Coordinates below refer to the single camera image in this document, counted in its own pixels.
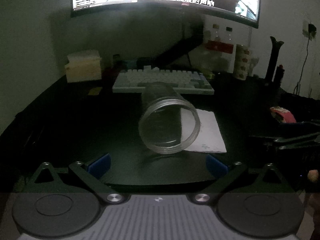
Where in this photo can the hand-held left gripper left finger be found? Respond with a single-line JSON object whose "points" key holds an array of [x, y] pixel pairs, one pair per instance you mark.
{"points": [[100, 166]]}

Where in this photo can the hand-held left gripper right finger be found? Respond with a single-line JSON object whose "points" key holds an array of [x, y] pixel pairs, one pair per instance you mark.
{"points": [[216, 167]]}

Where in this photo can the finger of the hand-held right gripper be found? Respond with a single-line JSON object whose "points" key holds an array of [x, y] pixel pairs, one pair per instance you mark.
{"points": [[300, 146], [297, 138]]}

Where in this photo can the white paper tissue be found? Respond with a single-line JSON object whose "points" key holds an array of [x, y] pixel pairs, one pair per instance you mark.
{"points": [[207, 132]]}

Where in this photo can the clear glass jar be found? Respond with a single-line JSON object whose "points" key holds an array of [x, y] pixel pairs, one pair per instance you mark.
{"points": [[162, 92]]}

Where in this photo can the small blue container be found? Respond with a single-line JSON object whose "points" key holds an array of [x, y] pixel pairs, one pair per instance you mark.
{"points": [[130, 65]]}

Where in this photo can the small red black bottle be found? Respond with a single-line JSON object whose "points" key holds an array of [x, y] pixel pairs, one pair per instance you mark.
{"points": [[279, 73]]}

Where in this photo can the yellow sticky note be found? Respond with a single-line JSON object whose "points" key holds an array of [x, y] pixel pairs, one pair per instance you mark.
{"points": [[95, 91]]}

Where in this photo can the tall black stand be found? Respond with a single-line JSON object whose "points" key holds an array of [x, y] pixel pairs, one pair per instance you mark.
{"points": [[273, 57]]}

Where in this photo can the dark red cup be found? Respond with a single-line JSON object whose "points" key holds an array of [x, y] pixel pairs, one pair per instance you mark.
{"points": [[110, 76]]}

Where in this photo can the beige tissue box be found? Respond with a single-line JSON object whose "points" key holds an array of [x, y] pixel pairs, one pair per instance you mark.
{"points": [[83, 67]]}

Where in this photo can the white computer keyboard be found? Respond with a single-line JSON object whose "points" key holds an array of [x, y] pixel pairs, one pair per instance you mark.
{"points": [[175, 76]]}

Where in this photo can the shrink-wrapped bottle pack red label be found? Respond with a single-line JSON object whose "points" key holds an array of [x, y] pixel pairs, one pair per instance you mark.
{"points": [[220, 47]]}

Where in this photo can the wall socket with plug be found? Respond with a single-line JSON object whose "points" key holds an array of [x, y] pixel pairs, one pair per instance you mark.
{"points": [[309, 29]]}

